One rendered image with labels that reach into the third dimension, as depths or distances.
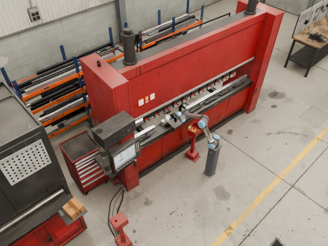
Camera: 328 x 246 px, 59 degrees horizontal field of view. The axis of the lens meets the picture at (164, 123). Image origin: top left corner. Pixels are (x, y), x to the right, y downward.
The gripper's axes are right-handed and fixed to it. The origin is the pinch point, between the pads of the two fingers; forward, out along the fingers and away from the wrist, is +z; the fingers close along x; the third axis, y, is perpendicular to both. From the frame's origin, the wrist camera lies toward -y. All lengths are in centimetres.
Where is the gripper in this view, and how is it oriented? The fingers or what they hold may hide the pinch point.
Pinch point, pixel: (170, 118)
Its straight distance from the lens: 496.2
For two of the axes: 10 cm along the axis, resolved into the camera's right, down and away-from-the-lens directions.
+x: -7.8, 4.4, -4.5
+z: -4.1, 1.9, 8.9
